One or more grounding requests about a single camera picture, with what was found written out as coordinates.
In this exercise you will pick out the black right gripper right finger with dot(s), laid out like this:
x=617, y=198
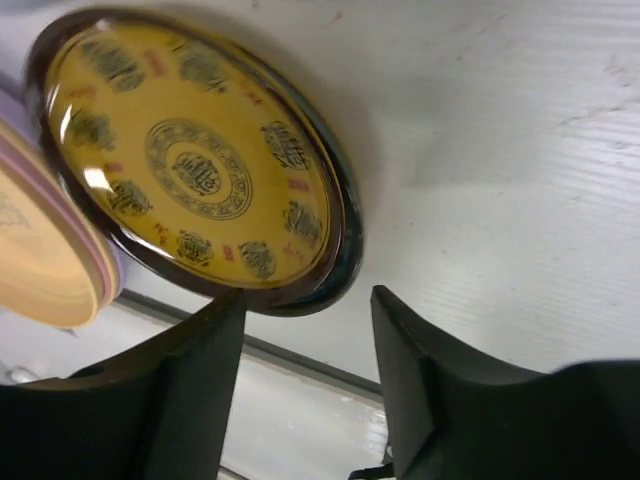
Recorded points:
x=454, y=412

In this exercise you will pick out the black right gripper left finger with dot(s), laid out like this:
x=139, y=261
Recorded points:
x=158, y=410

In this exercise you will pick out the beige plate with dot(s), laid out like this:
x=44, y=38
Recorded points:
x=48, y=271

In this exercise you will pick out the pink plate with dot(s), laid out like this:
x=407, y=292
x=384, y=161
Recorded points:
x=100, y=249

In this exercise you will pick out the dark green plate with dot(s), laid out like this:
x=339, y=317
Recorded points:
x=349, y=258

